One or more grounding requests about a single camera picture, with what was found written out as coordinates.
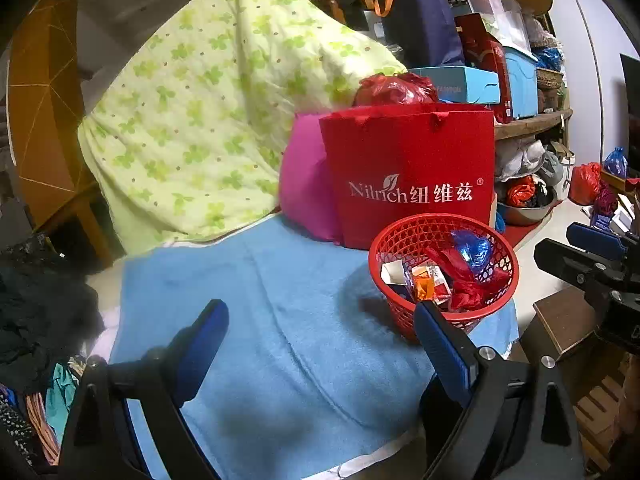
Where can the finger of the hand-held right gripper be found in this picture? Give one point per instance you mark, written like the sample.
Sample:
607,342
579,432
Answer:
565,260
595,237

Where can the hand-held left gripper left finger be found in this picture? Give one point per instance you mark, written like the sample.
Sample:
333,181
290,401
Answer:
205,345

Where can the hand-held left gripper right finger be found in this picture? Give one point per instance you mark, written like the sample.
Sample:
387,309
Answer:
442,355

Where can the red plastic mesh basket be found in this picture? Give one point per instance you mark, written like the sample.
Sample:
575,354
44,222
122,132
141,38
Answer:
395,310

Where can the orange foil wrapper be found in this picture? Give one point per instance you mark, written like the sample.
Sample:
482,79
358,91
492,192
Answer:
425,287

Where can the red ribbon cloth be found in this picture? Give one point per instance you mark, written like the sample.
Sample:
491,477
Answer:
465,285

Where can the white printed long box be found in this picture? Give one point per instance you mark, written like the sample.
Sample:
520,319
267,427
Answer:
392,272

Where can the red plastic bag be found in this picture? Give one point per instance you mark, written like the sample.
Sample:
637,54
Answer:
395,90
585,185

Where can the brown wooden stool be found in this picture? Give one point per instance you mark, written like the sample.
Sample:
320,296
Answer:
560,320

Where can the metal basin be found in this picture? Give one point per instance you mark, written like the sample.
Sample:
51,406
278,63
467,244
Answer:
520,216

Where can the white pot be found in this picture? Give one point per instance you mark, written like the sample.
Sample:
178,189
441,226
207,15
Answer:
560,170

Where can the blue plastic bag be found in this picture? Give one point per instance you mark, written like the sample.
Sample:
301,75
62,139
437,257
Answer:
615,162
547,57

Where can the orange plastic bag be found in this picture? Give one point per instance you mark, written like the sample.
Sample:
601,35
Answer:
520,191

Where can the blue crinkled plastic wrapper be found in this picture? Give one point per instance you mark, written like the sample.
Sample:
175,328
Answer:
472,250

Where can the blue towel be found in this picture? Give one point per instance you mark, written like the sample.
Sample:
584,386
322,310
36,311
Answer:
300,335

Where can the pale pink sheet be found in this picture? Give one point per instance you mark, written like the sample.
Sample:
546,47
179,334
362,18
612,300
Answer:
107,330

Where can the wooden slat crate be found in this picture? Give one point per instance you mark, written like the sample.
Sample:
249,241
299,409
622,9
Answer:
595,400

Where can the grey plastic bags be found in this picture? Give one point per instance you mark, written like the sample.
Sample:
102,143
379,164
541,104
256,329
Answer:
520,157

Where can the wooden shelf board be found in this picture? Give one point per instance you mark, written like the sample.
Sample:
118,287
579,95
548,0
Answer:
530,124

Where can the teal cloth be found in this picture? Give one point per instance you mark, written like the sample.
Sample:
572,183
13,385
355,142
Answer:
60,390

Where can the wicker basket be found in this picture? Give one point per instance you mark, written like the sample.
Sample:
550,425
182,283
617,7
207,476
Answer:
550,77

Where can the dark cloth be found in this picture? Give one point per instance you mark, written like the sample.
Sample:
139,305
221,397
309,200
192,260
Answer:
40,310

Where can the blue plastic crate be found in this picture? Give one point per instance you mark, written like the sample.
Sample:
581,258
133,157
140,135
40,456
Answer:
522,85

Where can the striped pink cloth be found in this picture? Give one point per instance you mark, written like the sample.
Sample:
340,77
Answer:
42,425

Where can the red printed bag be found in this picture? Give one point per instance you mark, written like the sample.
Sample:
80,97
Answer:
400,160

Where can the magenta pillow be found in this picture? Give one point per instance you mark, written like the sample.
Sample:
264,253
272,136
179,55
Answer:
305,180

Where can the light blue carton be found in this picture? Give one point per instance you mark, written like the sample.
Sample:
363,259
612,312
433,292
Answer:
465,85

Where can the dark red box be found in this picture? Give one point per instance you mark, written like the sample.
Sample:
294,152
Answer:
485,60

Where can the green floral quilt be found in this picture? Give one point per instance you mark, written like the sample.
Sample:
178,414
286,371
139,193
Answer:
200,110

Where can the clear plastic storage bin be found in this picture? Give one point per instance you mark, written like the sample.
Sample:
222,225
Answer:
492,5

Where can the orange wooden furniture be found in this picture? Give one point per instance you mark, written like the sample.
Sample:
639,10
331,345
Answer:
40,110

